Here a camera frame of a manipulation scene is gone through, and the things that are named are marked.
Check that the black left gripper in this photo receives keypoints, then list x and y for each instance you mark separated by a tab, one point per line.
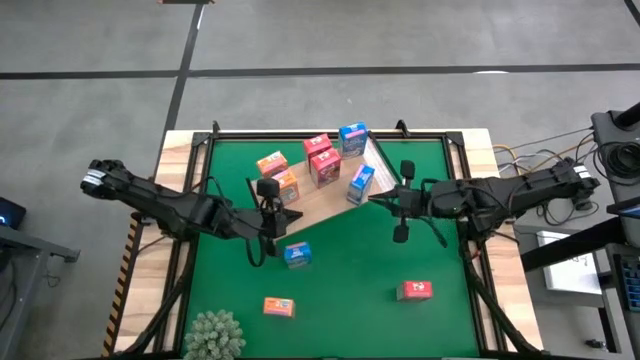
250	225

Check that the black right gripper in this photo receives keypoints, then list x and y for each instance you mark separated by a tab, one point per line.
435	200

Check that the orange Mini Wheats cereal box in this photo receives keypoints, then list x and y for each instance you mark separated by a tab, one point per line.
272	164
279	307
290	187

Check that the blue Rice Krispies cereal box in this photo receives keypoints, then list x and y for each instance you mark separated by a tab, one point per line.
298	254
353	141
361	184

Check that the red Froot Loops cereal box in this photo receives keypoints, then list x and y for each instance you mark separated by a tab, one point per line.
317	145
415	291
326	170

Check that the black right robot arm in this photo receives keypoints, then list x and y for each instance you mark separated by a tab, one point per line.
530	192

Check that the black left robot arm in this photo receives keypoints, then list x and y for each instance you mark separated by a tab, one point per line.
150	200

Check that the green table mat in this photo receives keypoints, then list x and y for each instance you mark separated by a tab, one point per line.
350	310

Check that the green artificial succulent plant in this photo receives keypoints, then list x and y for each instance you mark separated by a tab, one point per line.
215	337

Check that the black orange striped edge strip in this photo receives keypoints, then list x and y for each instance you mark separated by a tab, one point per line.
120	290

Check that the white paper sheet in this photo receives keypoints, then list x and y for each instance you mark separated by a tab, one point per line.
570	275

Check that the large computer monitor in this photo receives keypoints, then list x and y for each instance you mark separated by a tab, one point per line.
625	207

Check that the black computer desk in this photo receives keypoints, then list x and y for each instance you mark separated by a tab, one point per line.
610	320

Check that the small black floor object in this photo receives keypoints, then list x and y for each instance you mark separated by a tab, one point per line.
595	344

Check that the backlit computer keyboard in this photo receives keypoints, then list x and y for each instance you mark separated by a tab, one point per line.
632	282

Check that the grey metal table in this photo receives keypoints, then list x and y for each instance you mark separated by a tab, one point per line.
30	245

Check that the black device with blue light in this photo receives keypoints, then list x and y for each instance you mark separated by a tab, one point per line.
11	212

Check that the black aluminium rig frame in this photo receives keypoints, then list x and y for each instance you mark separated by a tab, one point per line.
250	136

